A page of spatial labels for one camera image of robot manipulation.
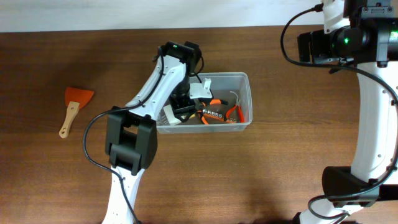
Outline screwdriver set clear case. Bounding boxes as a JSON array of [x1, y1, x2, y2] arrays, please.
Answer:
[[157, 105, 181, 126]]

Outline orange socket bit rail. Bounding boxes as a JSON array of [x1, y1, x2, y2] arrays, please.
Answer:
[[199, 109, 237, 124]]

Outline long nose pliers orange black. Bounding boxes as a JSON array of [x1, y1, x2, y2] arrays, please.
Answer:
[[196, 99, 229, 121]]

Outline clear plastic container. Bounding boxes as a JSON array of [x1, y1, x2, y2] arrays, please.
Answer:
[[157, 72, 252, 134]]

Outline small red cutter pliers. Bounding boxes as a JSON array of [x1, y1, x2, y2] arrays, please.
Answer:
[[224, 100, 244, 123]]

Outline orange scraper wooden handle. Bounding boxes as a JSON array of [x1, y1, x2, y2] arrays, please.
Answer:
[[59, 86, 94, 138]]

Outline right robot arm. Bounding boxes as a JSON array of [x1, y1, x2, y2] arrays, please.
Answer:
[[293, 0, 397, 224]]

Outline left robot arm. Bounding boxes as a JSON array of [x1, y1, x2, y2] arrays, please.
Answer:
[[103, 42, 202, 223]]

